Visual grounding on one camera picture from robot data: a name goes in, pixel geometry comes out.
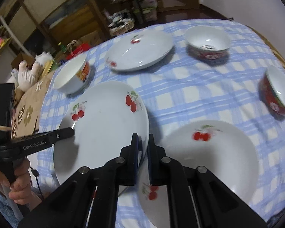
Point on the pink plush toy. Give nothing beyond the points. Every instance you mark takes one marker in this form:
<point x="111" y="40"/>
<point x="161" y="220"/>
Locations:
<point x="28" y="77"/>

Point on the red patterned bowl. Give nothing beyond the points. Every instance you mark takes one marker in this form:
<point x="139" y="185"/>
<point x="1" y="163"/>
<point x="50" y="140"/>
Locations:
<point x="272" y="86"/>
<point x="206" y="42"/>

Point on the cardboard box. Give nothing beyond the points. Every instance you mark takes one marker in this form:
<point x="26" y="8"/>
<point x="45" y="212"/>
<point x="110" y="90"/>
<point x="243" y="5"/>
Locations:
<point x="93" y="39"/>

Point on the person left hand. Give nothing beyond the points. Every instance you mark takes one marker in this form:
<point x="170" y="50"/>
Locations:
<point x="21" y="190"/>

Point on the large cherry plate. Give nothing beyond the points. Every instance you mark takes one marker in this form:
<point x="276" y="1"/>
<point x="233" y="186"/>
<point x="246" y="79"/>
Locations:
<point x="220" y="147"/>

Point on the red paper gift bag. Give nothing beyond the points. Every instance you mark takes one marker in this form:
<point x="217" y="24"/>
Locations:
<point x="78" y="50"/>

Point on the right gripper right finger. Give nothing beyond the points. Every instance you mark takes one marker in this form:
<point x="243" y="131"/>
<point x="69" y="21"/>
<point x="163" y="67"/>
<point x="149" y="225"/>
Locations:
<point x="196" y="197"/>

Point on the wooden wardrobe cabinet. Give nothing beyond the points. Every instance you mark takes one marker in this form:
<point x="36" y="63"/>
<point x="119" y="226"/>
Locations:
<point x="32" y="14"/>

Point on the brown floral bedspread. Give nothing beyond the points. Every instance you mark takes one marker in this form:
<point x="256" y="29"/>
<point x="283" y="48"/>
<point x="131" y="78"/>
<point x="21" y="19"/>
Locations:
<point x="26" y="115"/>

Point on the wicker basket with items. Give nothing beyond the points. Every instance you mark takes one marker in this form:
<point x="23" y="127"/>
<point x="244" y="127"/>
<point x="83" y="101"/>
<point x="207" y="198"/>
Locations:
<point x="121" y="23"/>

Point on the small black side table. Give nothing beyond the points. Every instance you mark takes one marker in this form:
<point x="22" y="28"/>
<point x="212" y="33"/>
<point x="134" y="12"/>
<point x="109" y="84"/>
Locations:
<point x="143" y="11"/>

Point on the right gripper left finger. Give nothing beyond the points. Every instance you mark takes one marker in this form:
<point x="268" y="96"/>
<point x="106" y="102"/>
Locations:
<point x="89" y="197"/>

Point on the white bowl orange label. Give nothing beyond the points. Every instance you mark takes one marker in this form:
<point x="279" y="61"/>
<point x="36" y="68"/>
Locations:
<point x="73" y="75"/>

